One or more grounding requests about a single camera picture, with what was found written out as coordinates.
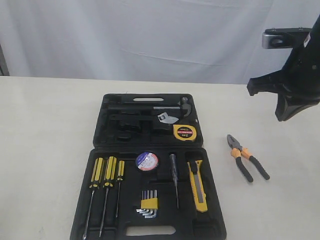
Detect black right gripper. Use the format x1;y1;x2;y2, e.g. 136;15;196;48
246;37;320;122

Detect orange black pliers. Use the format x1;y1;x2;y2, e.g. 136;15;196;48
226;134;271;183

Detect yellow tape measure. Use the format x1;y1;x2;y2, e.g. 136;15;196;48
173;124;197;142

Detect yellow utility knife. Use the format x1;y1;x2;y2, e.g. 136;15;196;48
187;160;208;213

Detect PVC insulating tape roll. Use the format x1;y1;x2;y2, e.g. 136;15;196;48
135;151;159;172

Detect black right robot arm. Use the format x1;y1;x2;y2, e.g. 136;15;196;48
247;20;320;122

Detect black plastic tool case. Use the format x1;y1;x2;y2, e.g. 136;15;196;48
70;93;227;240

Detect claw hammer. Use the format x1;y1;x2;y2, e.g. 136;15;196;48
108;97;192;117

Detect silver adjustable wrench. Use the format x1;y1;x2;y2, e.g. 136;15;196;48
109;112;180;125

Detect clear voltage tester screwdriver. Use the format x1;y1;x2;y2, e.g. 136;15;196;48
169;153;179;208

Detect hex key set yellow holder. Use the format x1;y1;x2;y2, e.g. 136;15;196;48
136;189;159;219

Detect small yellow black screwdriver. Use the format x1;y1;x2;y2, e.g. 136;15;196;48
115;160;125;219

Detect middle yellow black screwdriver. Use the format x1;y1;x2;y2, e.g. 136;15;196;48
99;156;117;238

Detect large yellow black screwdriver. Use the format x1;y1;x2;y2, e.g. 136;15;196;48
82;157;104;240

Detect silver black wrist camera mount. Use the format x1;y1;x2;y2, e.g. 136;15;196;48
261;27;312;49

